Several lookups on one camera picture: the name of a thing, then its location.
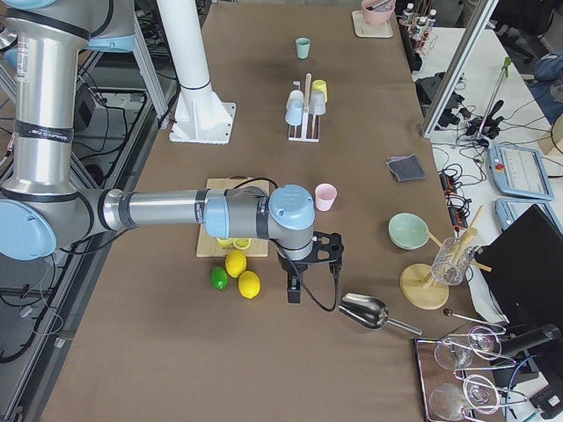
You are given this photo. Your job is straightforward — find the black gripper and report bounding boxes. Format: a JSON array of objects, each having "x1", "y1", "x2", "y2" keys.
[{"x1": 278, "y1": 252, "x2": 308, "y2": 304}]

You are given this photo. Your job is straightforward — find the pink cup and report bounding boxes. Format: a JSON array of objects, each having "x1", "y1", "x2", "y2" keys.
[{"x1": 315, "y1": 183, "x2": 338, "y2": 212}]

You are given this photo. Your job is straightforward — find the mint green cup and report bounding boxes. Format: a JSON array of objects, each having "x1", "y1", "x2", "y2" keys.
[{"x1": 295, "y1": 37, "x2": 311, "y2": 60}]

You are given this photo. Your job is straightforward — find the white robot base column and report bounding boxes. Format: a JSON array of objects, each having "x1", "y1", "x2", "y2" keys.
[{"x1": 157, "y1": 0, "x2": 237, "y2": 145}]

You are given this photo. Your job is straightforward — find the light blue cup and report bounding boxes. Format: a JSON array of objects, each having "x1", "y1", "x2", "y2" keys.
[{"x1": 285, "y1": 99, "x2": 303, "y2": 127}]

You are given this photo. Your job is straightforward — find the grey cup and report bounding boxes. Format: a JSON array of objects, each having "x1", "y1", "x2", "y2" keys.
[{"x1": 309, "y1": 91, "x2": 326, "y2": 116}]

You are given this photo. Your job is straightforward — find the cream white cup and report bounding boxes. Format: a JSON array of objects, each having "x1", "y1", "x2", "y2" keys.
[{"x1": 286, "y1": 90, "x2": 303, "y2": 110}]

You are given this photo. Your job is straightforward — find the yellow cup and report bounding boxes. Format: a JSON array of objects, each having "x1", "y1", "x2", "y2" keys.
[{"x1": 311, "y1": 79, "x2": 328, "y2": 102}]

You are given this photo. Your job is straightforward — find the whole yellow lemon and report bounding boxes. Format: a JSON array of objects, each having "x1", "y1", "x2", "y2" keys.
[
  {"x1": 225, "y1": 250, "x2": 247, "y2": 279},
  {"x1": 238, "y1": 271, "x2": 261, "y2": 299}
]

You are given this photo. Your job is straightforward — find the green lime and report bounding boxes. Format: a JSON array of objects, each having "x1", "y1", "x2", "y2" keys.
[{"x1": 210, "y1": 266, "x2": 229, "y2": 290}]

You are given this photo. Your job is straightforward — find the metal scoop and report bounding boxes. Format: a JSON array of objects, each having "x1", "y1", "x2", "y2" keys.
[{"x1": 338, "y1": 293, "x2": 422, "y2": 336}]

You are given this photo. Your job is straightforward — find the wooden cutting board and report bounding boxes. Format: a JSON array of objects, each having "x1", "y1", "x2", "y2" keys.
[{"x1": 196, "y1": 176, "x2": 269, "y2": 258}]

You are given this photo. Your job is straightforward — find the mint green bowl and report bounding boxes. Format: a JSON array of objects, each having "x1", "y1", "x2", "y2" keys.
[{"x1": 388, "y1": 213, "x2": 429, "y2": 251}]

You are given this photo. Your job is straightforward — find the wooden mug tree stand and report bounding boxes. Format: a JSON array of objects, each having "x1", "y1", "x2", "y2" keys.
[{"x1": 399, "y1": 206, "x2": 492, "y2": 309}]

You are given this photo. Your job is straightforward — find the clear glass mug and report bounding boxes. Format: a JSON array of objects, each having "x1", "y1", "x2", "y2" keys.
[{"x1": 431, "y1": 237, "x2": 475, "y2": 286}]

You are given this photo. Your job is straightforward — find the grey folded cloth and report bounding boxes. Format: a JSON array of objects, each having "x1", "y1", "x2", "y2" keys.
[{"x1": 385, "y1": 154, "x2": 427, "y2": 182}]

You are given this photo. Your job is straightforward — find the wine glass rack tray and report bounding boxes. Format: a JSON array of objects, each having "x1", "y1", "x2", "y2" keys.
[{"x1": 413, "y1": 325, "x2": 528, "y2": 421}]

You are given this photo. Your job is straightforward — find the black power strip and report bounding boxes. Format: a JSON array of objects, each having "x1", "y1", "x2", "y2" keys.
[{"x1": 439, "y1": 171, "x2": 467, "y2": 231}]

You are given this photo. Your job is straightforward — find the black monitor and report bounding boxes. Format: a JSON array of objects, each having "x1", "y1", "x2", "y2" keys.
[{"x1": 476, "y1": 205, "x2": 562, "y2": 327}]

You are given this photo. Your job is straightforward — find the teach pendant tablet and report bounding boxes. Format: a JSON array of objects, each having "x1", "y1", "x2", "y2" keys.
[{"x1": 488, "y1": 144, "x2": 554, "y2": 200}]

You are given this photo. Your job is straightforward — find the cream tray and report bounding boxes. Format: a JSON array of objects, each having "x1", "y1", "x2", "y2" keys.
[{"x1": 351, "y1": 11, "x2": 393, "y2": 39}]

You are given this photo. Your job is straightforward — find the bottle rack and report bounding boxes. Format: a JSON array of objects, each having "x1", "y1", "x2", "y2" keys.
[{"x1": 398, "y1": 1, "x2": 437, "y2": 72}]

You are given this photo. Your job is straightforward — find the pink bowl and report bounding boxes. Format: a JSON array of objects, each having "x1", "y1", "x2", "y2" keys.
[{"x1": 361, "y1": 0, "x2": 395, "y2": 25}]

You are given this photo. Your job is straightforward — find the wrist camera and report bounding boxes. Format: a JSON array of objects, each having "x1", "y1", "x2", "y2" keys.
[{"x1": 311, "y1": 231, "x2": 344, "y2": 266}]

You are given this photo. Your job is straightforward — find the white wire cup holder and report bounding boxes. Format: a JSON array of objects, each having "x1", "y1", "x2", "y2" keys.
[{"x1": 288, "y1": 73, "x2": 320, "y2": 142}]

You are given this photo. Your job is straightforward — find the aluminium frame post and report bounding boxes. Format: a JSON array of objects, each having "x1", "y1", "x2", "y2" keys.
[{"x1": 420, "y1": 0, "x2": 498, "y2": 140}]

